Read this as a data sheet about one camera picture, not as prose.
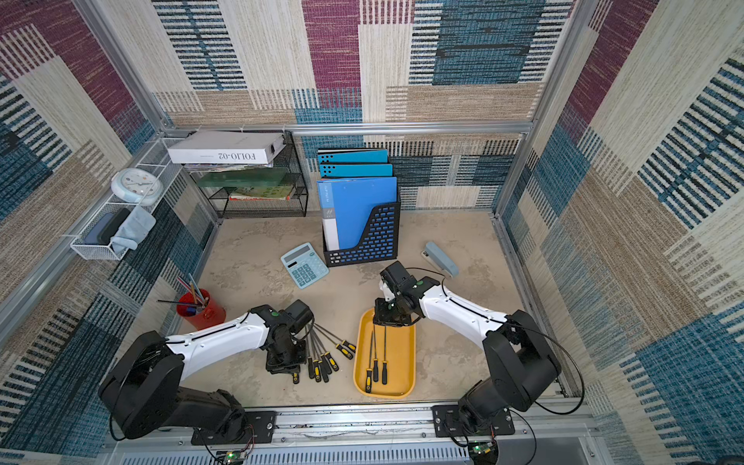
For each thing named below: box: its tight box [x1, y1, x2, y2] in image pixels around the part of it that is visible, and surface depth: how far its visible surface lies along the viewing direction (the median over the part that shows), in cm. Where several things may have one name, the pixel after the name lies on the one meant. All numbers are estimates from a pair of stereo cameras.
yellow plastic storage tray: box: [353, 308, 417, 401], surface depth 85 cm
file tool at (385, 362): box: [381, 325, 389, 386], surface depth 83 cm
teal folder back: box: [316, 148, 390, 164], surface depth 103 cm
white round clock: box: [110, 167, 164, 206], surface depth 76 cm
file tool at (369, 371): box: [365, 330, 373, 394], surface depth 83 cm
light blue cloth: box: [110, 205, 157, 256], surface depth 70 cm
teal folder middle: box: [318, 163, 394, 178], surface depth 96 cm
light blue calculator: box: [280, 242, 330, 290], surface depth 104 cm
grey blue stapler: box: [420, 242, 460, 279], surface depth 104 cm
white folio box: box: [167, 131, 287, 165], surface depth 81 cm
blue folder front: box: [315, 176, 399, 251], surface depth 93 cm
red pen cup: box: [176, 288, 227, 331], surface depth 87 cm
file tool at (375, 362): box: [372, 325, 379, 383], surface depth 83 cm
